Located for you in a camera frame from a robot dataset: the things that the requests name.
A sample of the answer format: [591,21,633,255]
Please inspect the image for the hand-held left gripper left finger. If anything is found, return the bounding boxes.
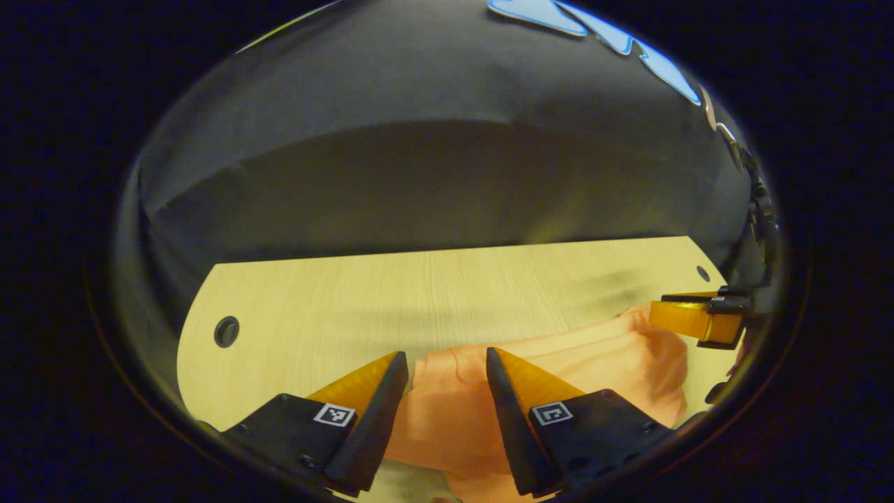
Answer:
[199,351,409,498]

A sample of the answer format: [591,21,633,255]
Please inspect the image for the black backdrop cloth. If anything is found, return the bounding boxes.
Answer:
[115,0,776,420]

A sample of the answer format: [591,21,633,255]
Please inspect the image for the orange T-shirt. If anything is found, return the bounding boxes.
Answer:
[384,306,689,503]

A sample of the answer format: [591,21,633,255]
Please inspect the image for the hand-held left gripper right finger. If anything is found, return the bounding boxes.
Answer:
[487,347,675,498]

